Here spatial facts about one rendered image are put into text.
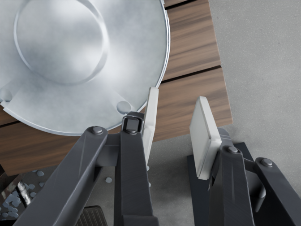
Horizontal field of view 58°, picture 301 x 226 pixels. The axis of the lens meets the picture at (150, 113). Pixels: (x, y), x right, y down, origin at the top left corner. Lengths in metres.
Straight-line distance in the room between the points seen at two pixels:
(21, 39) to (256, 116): 0.65
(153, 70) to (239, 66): 0.43
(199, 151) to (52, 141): 0.33
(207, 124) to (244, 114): 0.65
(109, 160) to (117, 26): 0.25
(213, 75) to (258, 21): 0.39
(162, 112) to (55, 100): 0.16
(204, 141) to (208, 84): 0.24
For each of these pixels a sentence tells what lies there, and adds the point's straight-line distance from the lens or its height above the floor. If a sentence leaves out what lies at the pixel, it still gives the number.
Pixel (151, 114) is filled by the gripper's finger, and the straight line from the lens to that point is 0.17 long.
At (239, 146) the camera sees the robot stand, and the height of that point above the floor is 0.02.
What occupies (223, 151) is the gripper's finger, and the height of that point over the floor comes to 0.60.
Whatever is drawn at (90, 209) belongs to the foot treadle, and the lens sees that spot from 0.82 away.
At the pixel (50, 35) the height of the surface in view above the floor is 0.37.
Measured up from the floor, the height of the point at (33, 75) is 0.36.
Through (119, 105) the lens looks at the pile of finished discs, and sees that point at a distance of 0.42.
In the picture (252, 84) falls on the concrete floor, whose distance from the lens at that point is 0.80.
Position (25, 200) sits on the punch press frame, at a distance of 0.84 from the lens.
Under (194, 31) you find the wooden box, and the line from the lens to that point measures 0.38.
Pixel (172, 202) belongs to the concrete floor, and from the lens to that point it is 0.98.
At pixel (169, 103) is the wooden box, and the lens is 0.41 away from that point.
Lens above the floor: 0.73
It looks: 66 degrees down
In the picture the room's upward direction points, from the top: 172 degrees counter-clockwise
